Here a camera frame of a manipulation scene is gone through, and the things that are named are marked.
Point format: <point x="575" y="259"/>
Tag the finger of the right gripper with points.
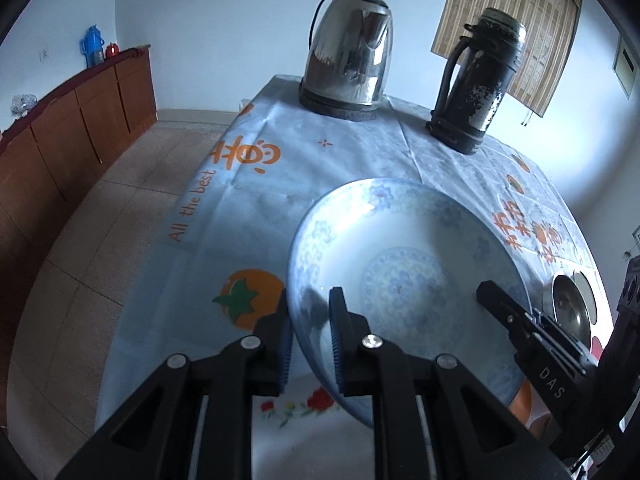
<point x="559" y="366"/>

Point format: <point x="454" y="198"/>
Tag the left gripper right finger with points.
<point x="432" y="419"/>

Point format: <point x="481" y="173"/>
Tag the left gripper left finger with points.
<point x="192" y="419"/>

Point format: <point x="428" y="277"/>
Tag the stainless steel bowl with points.
<point x="562" y="301"/>

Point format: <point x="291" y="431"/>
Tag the white floral plate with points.
<point x="305" y="434"/>

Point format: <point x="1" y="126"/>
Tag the blue patterned white bowl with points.
<point x="409" y="259"/>

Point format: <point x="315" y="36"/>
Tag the white enamel cartoon bowl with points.
<point x="584" y="286"/>

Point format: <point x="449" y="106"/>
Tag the white persimmon print tablecloth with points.
<point x="219" y="261"/>

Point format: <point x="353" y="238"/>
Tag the black thermos flask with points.
<point x="475" y="79"/>

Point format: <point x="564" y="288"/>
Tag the brown wooden sideboard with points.
<point x="52" y="157"/>

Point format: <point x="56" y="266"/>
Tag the clear plastic bag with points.
<point x="22" y="104"/>

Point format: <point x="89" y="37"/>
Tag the stainless steel electric kettle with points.
<point x="350" y="45"/>

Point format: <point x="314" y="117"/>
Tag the small red pot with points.
<point x="111" y="50"/>

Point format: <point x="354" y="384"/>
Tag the blue thermos jug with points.
<point x="91" y="47"/>

